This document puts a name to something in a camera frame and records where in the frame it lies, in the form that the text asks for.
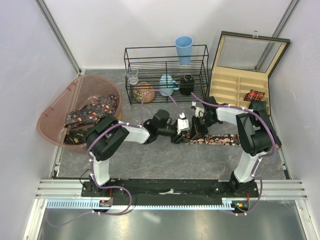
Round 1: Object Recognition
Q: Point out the clear drinking glass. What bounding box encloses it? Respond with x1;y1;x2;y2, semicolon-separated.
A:
125;67;139;85

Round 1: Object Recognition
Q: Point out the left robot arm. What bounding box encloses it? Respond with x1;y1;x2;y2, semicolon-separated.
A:
84;109;190;197

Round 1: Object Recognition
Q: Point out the dark floral tie in basket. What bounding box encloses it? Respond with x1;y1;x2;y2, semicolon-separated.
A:
64;94;118;130

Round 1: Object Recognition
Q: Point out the pink plastic basket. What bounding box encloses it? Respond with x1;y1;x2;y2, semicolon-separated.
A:
36;74;124;154

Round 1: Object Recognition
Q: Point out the black cup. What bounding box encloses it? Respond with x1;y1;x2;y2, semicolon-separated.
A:
179;73;195;96

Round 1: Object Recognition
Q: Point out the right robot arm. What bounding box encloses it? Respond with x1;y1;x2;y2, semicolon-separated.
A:
190;93;277;197

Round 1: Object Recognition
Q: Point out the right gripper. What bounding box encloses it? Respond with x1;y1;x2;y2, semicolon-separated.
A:
189;115;217;141

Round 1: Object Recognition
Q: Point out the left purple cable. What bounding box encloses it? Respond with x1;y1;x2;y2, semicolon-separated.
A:
46;89;186;228

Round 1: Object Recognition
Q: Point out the rolled red patterned tie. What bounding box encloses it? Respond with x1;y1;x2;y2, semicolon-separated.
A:
243;89;266;102

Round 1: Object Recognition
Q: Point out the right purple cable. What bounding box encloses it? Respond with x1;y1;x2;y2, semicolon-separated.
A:
191;91;278;217

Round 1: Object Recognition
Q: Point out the brown ceramic bowl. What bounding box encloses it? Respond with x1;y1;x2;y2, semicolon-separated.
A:
133;82;156;103

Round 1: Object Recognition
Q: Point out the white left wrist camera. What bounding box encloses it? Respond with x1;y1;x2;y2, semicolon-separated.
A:
177;112;190;133

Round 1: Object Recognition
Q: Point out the rolled dark green tie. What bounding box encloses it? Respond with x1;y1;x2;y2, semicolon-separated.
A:
248;100;267;111

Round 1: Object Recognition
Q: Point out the purple cable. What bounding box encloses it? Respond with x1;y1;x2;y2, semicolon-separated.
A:
46;89;186;228
191;91;278;217

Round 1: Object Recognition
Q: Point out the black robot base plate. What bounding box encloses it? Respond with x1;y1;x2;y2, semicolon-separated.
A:
81;178;259;205

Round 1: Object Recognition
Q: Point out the wooden tie storage box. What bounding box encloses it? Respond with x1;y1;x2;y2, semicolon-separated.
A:
208;31;291;114

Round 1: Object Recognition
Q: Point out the grey slotted cable duct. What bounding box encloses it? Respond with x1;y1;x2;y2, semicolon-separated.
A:
46;198;237;211

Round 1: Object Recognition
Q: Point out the black wire rack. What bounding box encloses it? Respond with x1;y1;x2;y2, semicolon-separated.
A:
123;44;209;105

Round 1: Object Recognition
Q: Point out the tall blue plastic cup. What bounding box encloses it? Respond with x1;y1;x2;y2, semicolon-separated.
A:
175;36;193;65

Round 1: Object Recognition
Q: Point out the light blue mug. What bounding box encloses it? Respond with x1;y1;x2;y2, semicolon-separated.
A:
159;74;180;97

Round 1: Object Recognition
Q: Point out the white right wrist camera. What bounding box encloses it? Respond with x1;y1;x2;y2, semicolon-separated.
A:
191;100;205;118

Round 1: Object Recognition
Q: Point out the brown paisley tie in basket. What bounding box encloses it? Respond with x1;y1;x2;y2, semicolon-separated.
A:
63;128;88;145

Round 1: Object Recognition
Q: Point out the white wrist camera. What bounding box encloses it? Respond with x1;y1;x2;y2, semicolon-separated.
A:
177;112;190;133
191;100;205;118

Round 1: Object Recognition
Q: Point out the black floral rose tie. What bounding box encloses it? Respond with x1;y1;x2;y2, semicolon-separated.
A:
185;134;241;146

